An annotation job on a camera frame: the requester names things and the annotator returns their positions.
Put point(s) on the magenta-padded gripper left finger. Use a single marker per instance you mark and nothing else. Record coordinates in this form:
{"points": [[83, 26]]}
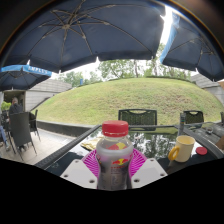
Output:
{"points": [[78, 173]]}

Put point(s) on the glass ashtray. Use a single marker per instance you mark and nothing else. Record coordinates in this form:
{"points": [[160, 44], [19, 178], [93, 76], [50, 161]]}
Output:
{"points": [[209, 129]]}

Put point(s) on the flat round red coaster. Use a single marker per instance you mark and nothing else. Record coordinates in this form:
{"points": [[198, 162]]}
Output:
{"points": [[201, 151]]}

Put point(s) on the navy umbrella with light-blue edge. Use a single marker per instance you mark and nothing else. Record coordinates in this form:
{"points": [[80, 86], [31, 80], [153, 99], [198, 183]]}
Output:
{"points": [[196, 50]]}

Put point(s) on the yellow crumpled packet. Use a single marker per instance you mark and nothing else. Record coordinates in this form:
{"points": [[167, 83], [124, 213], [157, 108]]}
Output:
{"points": [[90, 143]]}

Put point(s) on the person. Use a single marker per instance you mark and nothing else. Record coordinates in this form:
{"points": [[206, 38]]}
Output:
{"points": [[15, 107], [2, 135]]}

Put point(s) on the grey-roofed building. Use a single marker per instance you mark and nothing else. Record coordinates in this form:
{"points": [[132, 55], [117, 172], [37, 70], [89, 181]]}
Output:
{"points": [[46, 91], [208, 85]]}

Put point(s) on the dark wicker chair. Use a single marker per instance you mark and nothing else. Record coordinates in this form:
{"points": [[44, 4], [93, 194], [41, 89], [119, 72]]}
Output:
{"points": [[33, 121], [20, 130]]}

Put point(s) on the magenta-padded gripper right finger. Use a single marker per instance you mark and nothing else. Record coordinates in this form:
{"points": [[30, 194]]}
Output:
{"points": [[148, 171]]}

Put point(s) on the large navy patio umbrella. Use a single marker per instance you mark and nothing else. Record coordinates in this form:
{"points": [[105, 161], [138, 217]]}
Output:
{"points": [[83, 33]]}

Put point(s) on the brown paper bag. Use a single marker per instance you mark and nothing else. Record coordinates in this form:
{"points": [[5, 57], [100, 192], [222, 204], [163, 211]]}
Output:
{"points": [[220, 142]]}

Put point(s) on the red-capped drink bottle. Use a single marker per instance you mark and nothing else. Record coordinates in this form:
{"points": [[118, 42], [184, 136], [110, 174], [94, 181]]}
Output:
{"points": [[114, 156]]}

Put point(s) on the grey upright tube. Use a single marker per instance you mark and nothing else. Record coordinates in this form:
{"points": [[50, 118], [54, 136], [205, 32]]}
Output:
{"points": [[182, 120]]}

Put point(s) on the navy umbrella with blue band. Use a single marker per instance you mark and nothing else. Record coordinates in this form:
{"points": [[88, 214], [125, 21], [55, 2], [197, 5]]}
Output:
{"points": [[20, 76]]}

